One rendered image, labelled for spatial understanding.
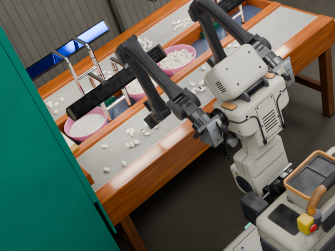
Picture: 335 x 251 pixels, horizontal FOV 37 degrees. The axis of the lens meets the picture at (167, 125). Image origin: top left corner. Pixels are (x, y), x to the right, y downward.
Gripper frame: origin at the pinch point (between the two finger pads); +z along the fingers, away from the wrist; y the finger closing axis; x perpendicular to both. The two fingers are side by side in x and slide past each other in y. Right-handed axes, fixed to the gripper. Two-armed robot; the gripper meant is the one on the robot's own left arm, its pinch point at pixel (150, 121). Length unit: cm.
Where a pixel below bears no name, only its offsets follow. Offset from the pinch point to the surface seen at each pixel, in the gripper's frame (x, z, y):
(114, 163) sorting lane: 6.2, 10.3, 26.4
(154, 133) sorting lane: 6.8, 10.0, -0.8
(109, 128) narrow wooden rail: -10.6, 26.4, 13.2
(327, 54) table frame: 35, 11, -125
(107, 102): -25, 52, -2
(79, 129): -21, 44, 24
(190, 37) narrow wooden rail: -27, 54, -77
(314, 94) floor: 60, 64, -137
